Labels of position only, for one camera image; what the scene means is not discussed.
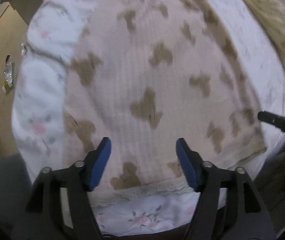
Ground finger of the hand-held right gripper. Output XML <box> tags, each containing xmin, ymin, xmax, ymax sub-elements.
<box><xmin>257</xmin><ymin>111</ymin><xmax>285</xmax><ymax>143</ymax></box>

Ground plastic bottle on floor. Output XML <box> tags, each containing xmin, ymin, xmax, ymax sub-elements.
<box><xmin>2</xmin><ymin>54</ymin><xmax>16</xmax><ymax>95</ymax></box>

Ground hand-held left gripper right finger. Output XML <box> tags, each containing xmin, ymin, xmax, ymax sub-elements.
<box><xmin>176</xmin><ymin>138</ymin><xmax>277</xmax><ymax>240</ymax></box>

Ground pink pants with brown print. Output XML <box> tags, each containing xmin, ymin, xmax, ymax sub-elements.
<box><xmin>62</xmin><ymin>0</ymin><xmax>268</xmax><ymax>207</ymax></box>

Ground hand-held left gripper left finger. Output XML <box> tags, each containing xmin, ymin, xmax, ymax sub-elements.
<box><xmin>11</xmin><ymin>137</ymin><xmax>112</xmax><ymax>240</ymax></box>

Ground beige fluffy blanket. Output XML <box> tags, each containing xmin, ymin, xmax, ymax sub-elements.
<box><xmin>219</xmin><ymin>0</ymin><xmax>285</xmax><ymax>105</ymax></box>

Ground white floral bed sheet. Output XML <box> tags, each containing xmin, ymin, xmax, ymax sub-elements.
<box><xmin>11</xmin><ymin>0</ymin><xmax>285</xmax><ymax>237</ymax></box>

